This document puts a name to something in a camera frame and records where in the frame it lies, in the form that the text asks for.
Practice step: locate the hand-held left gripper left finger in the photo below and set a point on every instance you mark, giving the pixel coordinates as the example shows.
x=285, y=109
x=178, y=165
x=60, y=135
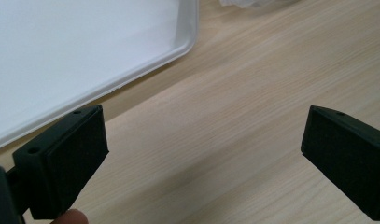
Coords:
x=63, y=161

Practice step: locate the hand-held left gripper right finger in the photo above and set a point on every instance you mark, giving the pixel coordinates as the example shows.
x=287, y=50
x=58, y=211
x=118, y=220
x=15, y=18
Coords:
x=349, y=155

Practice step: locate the white plastic bin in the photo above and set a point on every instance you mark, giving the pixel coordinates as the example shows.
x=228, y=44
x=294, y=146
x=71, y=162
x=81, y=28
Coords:
x=69, y=46

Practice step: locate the clear plastic bag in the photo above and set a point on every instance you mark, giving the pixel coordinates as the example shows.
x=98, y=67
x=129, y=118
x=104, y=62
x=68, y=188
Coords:
x=240, y=2

